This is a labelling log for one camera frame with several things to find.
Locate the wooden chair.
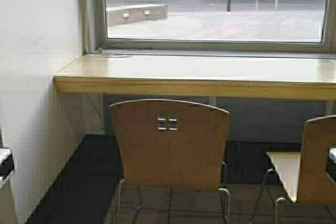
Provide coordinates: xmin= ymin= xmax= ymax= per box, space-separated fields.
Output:
xmin=259 ymin=115 xmax=335 ymax=223
xmin=109 ymin=99 xmax=230 ymax=223

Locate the long wooden counter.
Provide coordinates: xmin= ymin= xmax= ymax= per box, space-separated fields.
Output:
xmin=54 ymin=55 xmax=335 ymax=100

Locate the white cable on sill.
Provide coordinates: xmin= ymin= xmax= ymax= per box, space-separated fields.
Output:
xmin=97 ymin=47 xmax=133 ymax=59

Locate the window frame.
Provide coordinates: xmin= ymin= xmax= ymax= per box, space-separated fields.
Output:
xmin=79 ymin=0 xmax=335 ymax=53

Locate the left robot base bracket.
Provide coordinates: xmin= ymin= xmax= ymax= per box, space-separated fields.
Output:
xmin=1 ymin=148 xmax=15 ymax=188

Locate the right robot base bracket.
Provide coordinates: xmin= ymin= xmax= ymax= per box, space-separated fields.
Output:
xmin=326 ymin=147 xmax=336 ymax=182

